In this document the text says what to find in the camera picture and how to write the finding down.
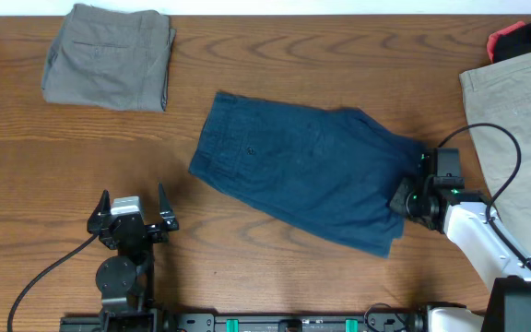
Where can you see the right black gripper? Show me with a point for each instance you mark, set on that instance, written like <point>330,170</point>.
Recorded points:
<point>397,201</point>

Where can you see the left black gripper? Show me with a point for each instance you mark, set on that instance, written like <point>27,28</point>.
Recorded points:
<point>159,234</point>

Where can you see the navy blue shorts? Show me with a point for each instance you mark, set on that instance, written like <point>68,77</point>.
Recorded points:
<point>330,173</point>

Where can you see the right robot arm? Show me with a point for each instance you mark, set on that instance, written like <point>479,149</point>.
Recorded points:
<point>466,220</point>

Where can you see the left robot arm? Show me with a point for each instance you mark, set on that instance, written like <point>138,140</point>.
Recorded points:
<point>126,280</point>

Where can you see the folded grey shorts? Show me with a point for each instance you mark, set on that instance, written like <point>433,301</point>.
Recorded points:
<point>110,59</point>

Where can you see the khaki beige shorts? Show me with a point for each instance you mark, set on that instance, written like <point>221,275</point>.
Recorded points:
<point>497,102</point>

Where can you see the black garment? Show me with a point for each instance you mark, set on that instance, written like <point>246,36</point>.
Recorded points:
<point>521,41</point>

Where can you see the red garment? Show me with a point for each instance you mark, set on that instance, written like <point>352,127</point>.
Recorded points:
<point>493,39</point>

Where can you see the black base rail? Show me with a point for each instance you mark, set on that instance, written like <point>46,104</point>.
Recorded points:
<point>381,321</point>

